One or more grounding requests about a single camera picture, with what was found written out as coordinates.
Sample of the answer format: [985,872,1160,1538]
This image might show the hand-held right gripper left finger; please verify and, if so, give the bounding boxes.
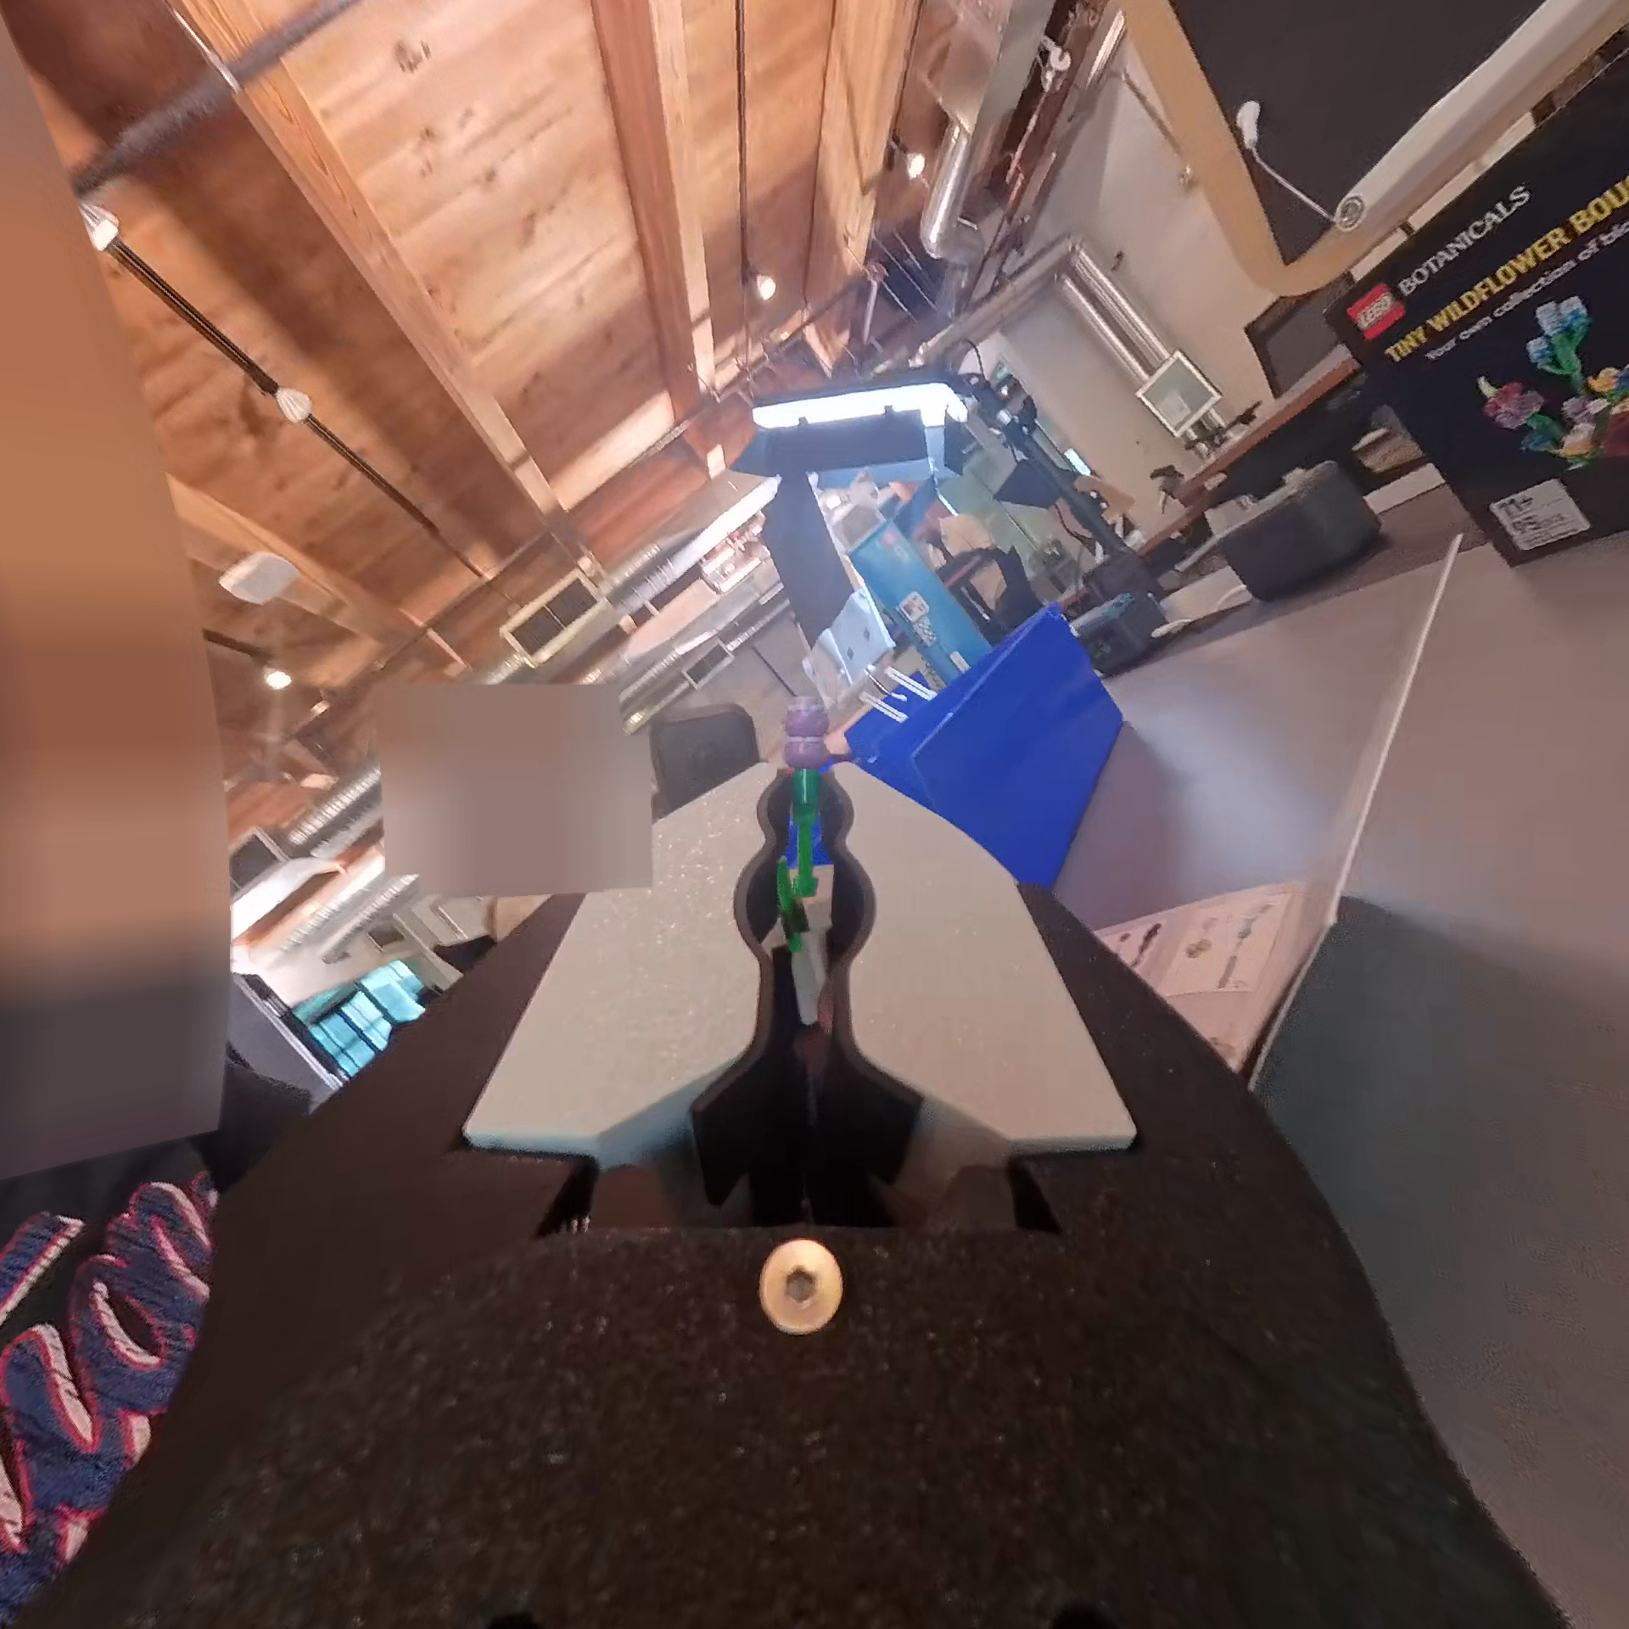
[466,759,795,1224]

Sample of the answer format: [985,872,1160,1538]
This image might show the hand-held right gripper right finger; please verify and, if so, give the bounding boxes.
[819,759,1136,1224]

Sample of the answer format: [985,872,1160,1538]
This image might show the green stem brick piece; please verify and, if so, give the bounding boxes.
[778,774,831,969]

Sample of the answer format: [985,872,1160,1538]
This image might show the black desk lamp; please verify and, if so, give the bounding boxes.
[726,370,982,652]

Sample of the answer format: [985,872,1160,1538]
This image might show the grey desk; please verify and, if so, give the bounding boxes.
[1057,523,1629,1629]

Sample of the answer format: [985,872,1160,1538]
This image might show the wooden background desk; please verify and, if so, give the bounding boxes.
[1119,345,1376,550]

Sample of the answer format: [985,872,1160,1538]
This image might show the ceiling air vent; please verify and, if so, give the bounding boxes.
[502,565,612,664]

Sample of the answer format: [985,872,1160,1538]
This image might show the blue storage bin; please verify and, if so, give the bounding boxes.
[844,606,1126,888]

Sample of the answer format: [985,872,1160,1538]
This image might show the blue printed carton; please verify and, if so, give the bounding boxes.
[853,497,999,684]

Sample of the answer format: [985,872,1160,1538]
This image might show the instruction booklet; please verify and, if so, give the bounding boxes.
[1094,535,1471,1085]

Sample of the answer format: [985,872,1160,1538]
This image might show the black device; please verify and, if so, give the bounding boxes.
[1216,463,1389,603]

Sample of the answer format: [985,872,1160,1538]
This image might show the black product box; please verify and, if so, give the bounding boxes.
[1323,65,1629,567]

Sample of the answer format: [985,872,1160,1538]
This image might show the silver ceiling air duct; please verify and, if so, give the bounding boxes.
[911,0,1058,270]

